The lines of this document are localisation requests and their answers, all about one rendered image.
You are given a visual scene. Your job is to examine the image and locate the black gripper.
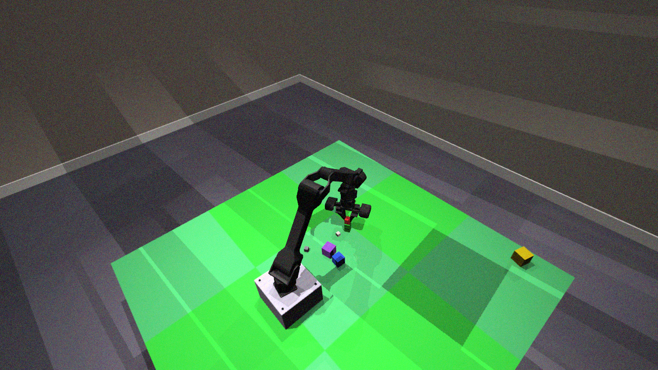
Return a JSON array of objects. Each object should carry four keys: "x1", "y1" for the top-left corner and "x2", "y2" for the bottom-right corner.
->
[{"x1": 325, "y1": 197, "x2": 371, "y2": 222}]

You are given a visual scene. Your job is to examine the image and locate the blue block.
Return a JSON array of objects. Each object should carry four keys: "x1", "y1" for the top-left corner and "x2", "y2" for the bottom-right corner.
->
[{"x1": 332, "y1": 252, "x2": 345, "y2": 267}]

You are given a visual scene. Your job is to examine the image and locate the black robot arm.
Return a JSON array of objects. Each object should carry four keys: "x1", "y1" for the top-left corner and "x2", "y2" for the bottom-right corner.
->
[{"x1": 268, "y1": 166, "x2": 367, "y2": 298}]

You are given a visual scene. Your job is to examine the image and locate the yellow block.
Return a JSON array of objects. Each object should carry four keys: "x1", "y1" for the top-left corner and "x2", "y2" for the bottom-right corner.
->
[{"x1": 511, "y1": 247, "x2": 534, "y2": 267}]

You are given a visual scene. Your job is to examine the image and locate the purple block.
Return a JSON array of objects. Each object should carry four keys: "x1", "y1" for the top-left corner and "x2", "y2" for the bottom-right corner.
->
[{"x1": 322, "y1": 241, "x2": 336, "y2": 259}]

